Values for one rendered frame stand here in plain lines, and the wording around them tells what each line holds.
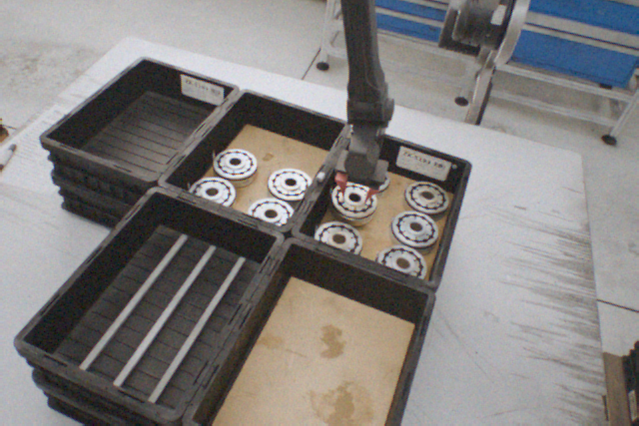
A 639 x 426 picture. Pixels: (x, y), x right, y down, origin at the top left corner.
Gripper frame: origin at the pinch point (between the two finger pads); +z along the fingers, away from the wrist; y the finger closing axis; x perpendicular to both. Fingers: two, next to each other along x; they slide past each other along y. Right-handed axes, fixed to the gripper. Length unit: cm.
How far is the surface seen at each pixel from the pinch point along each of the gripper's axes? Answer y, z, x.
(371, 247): 6.6, 6.1, -8.1
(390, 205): 8.4, 6.3, 6.3
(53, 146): -65, -3, -13
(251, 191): -23.6, 6.6, -1.3
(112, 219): -54, 16, -14
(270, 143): -25.0, 6.9, 16.7
